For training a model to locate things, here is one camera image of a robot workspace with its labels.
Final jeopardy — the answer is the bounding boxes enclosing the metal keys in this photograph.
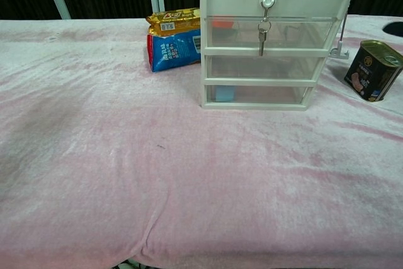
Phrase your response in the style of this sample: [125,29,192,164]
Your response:
[257,6,273,57]

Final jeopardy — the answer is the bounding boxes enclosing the light blue block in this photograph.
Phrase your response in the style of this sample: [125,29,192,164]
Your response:
[215,85,237,103]

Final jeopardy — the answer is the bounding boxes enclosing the pink velvet table cloth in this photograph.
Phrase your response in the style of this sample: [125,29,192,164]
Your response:
[0,13,403,269]

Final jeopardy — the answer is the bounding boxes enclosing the blue snack bag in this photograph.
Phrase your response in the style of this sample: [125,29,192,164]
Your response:
[146,28,202,73]

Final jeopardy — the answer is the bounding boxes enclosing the small red item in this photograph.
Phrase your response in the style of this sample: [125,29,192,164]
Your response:
[211,20,235,31]

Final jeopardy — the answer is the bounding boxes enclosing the yellow biscuit pack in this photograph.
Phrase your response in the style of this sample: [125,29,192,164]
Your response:
[145,7,202,38]

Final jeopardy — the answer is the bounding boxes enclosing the dark luncheon meat tin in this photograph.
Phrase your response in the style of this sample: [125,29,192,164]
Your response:
[343,39,403,103]

